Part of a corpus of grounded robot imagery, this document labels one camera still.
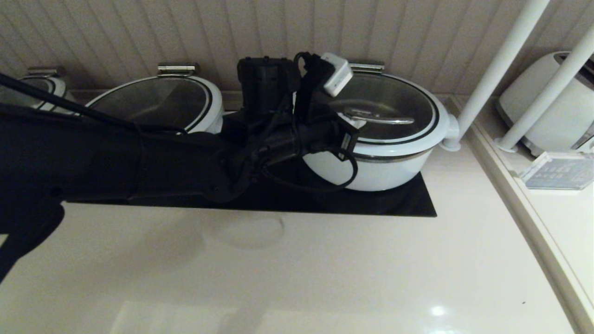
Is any white pot with steel interior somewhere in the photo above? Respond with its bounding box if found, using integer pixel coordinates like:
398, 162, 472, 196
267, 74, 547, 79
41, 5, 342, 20
302, 114, 460, 192

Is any large black induction cooktop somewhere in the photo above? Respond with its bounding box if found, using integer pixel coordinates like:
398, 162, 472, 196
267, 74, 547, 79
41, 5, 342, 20
65, 162, 437, 218

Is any clear acrylic sign holder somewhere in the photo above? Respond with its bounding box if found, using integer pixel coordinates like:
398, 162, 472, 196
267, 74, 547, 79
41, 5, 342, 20
516, 151, 594, 191

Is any white toaster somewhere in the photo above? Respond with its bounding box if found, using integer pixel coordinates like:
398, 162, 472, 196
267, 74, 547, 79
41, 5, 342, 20
494, 52, 594, 157

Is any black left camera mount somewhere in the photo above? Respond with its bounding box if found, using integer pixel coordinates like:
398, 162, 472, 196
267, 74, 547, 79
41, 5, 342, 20
295, 52, 336, 126

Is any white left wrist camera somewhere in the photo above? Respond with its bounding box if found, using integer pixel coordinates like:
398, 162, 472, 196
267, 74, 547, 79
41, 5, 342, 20
320, 52, 354, 97

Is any black cable over left arm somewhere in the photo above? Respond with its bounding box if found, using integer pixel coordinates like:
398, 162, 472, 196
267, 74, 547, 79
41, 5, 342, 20
0, 72, 186, 136

